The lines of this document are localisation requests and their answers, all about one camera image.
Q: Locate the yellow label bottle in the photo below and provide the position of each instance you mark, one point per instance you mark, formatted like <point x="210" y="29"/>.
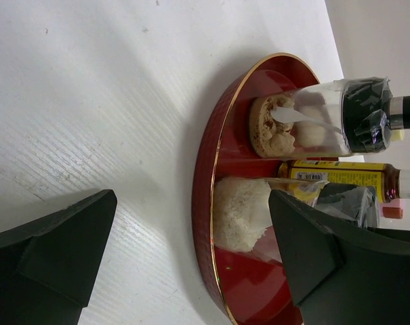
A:
<point x="389" y="182"/>

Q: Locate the black knob glass jar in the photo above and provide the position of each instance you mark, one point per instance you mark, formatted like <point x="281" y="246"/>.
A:
<point x="342" y="118"/>

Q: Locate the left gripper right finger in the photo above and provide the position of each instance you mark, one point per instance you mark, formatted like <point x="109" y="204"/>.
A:
<point x="339" y="273"/>

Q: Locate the pink cap spice jar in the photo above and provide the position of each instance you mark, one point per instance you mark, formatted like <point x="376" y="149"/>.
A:
<point x="392" y="210"/>

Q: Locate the red round tray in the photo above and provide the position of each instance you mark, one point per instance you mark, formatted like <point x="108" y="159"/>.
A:
<point x="247" y="291"/>

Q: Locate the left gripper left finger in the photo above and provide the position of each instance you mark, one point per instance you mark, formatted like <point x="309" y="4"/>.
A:
<point x="48" y="267"/>

